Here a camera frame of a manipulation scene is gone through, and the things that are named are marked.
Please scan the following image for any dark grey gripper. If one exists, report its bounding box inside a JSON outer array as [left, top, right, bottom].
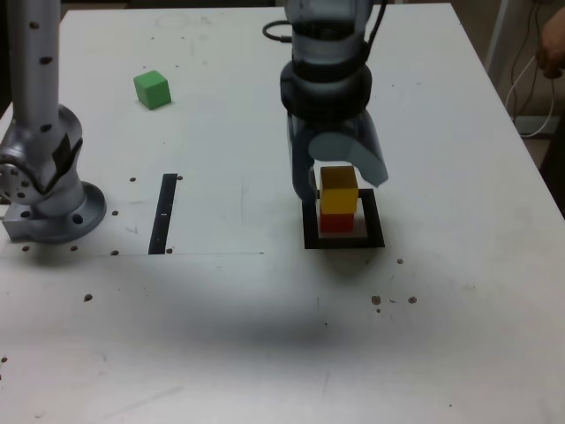
[[285, 110, 390, 205]]

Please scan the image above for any yellow cube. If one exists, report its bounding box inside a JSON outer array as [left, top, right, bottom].
[[320, 166, 358, 216]]

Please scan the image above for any red cube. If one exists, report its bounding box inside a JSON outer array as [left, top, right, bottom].
[[320, 211, 355, 234]]

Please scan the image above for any green cube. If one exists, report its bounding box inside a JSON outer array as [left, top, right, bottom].
[[133, 70, 172, 110]]

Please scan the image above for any black tape square outline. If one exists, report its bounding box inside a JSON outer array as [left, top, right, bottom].
[[300, 188, 386, 251]]

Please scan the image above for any person's hand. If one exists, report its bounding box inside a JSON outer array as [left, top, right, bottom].
[[534, 8, 565, 81]]

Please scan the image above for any black tape strip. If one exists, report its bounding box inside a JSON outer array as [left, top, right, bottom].
[[147, 173, 178, 256]]

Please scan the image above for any white power strip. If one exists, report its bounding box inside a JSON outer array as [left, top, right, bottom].
[[514, 115, 556, 139]]

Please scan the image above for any white cable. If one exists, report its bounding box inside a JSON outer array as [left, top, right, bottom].
[[505, 0, 565, 138]]

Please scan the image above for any white metal post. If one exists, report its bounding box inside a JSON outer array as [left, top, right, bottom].
[[485, 0, 522, 87]]

